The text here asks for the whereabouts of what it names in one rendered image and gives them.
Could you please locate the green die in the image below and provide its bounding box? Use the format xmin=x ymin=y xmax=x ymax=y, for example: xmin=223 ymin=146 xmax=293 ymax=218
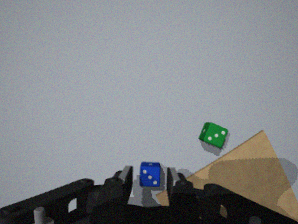
xmin=199 ymin=122 xmax=228 ymax=148

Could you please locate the blue die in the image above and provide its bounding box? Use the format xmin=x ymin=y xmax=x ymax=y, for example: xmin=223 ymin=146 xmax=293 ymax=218
xmin=140 ymin=162 xmax=161 ymax=187

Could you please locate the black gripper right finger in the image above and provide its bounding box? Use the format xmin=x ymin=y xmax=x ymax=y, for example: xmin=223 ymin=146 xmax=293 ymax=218
xmin=165 ymin=167 xmax=298 ymax=224

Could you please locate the tan square mat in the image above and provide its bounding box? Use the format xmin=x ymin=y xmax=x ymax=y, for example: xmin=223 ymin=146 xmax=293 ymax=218
xmin=186 ymin=130 xmax=298 ymax=222

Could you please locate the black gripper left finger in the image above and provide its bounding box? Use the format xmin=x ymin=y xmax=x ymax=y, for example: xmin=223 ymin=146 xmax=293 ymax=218
xmin=0 ymin=166 xmax=133 ymax=224

